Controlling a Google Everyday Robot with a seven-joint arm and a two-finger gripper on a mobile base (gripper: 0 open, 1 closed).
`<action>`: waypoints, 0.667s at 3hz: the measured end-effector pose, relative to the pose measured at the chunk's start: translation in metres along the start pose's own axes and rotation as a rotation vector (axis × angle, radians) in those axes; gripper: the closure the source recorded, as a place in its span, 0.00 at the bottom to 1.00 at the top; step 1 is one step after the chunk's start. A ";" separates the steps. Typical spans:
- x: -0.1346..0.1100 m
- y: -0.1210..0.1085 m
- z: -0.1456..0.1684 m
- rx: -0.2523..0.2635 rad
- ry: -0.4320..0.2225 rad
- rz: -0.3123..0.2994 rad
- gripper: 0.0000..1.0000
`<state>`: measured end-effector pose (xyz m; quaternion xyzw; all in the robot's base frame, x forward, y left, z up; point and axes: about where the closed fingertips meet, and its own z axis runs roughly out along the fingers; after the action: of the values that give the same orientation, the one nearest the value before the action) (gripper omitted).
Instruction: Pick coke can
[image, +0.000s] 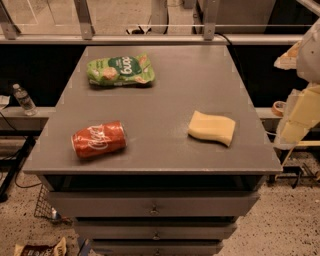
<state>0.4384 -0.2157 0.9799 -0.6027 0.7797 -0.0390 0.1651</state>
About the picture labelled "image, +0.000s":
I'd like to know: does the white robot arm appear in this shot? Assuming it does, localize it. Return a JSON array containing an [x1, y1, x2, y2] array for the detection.
[[274, 20, 320, 150]]

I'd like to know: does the red coke can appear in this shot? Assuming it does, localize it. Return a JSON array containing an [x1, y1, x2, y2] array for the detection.
[[71, 121, 127, 159]]

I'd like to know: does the tape roll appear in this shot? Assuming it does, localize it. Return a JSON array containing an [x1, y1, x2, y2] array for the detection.
[[271, 101, 286, 117]]

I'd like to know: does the yellow sponge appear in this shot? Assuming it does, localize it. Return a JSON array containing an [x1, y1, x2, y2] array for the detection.
[[188, 111, 236, 147]]

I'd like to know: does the grey drawer cabinet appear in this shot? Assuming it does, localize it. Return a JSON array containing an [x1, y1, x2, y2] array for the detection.
[[22, 45, 284, 256]]

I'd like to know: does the green chip bag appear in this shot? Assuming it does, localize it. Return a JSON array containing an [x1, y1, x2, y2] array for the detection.
[[87, 53, 155, 87]]

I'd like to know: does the top grey drawer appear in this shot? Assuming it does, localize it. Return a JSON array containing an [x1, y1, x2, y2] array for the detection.
[[47, 191, 259, 218]]

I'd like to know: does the grey drawer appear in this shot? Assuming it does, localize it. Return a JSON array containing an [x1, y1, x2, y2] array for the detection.
[[74, 222, 236, 240], [47, 191, 259, 218], [92, 240, 223, 256]]

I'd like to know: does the bottom grey drawer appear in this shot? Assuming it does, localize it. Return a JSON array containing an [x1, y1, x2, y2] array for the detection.
[[92, 240, 223, 256]]

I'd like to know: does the middle grey drawer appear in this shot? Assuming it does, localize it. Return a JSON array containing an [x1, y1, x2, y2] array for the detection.
[[74, 222, 236, 240]]

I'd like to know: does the clear plastic water bottle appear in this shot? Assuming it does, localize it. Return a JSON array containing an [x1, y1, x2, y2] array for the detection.
[[13, 84, 37, 116]]

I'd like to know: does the brown snack bag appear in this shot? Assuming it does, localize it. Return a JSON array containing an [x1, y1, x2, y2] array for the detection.
[[13, 238, 67, 256]]

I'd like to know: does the metal railing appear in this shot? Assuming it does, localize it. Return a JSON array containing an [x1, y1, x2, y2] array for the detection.
[[0, 0, 320, 46]]

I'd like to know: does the wire basket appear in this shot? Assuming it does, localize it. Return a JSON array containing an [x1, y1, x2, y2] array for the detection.
[[34, 185, 61, 221]]

